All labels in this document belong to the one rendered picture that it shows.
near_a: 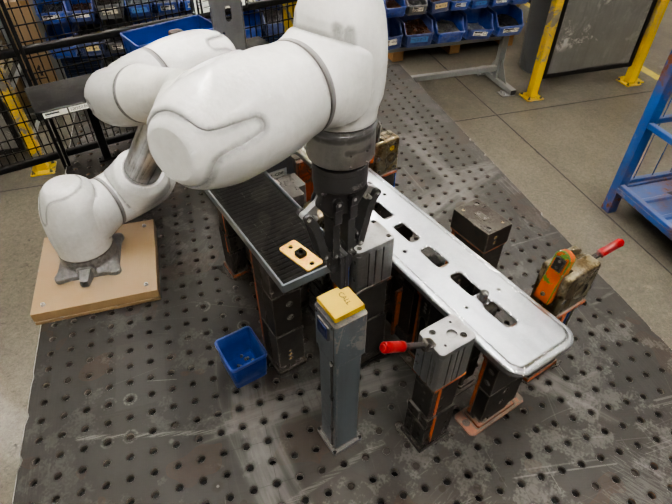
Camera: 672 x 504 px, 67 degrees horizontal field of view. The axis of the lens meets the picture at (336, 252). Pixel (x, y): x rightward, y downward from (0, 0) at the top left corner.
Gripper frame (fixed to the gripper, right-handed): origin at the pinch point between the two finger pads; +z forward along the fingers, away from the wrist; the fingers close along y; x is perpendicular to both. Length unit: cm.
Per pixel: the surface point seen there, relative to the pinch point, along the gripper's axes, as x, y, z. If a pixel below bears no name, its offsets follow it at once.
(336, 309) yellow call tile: -1.1, -1.2, 8.3
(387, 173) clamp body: 53, 52, 31
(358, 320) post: -3.2, 1.8, 10.9
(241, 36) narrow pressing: 123, 39, 10
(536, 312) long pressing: -12.3, 40.5, 24.3
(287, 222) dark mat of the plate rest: 23.2, 2.8, 8.4
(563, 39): 180, 309, 82
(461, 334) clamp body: -11.1, 19.6, 18.5
